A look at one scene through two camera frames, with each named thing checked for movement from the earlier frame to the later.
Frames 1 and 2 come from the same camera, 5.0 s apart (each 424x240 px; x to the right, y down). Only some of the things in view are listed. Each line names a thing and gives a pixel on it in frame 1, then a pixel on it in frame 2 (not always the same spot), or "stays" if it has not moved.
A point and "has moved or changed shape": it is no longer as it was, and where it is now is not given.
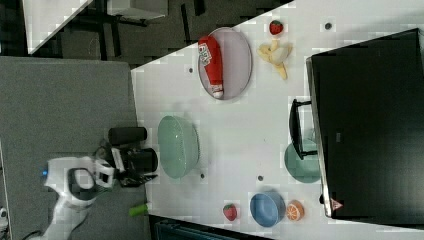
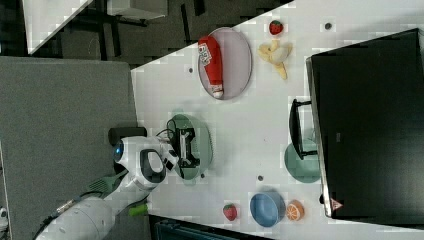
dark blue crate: (167, 228) stays
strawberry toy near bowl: (230, 211) stays
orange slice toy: (295, 210) stays
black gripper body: (128, 162) to (181, 144)
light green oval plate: (178, 146) has moved or changed shape
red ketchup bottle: (211, 57) stays
